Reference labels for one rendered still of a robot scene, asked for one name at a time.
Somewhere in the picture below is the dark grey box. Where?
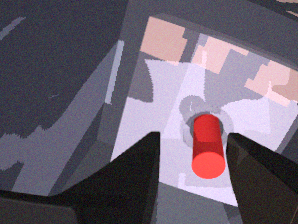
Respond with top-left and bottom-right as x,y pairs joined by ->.
0,0 -> 298,224

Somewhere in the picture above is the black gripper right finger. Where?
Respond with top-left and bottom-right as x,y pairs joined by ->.
225,132 -> 298,224

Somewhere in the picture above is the red peg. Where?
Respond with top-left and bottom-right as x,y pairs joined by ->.
192,113 -> 225,179

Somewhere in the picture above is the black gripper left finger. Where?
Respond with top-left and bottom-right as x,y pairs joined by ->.
0,131 -> 161,224

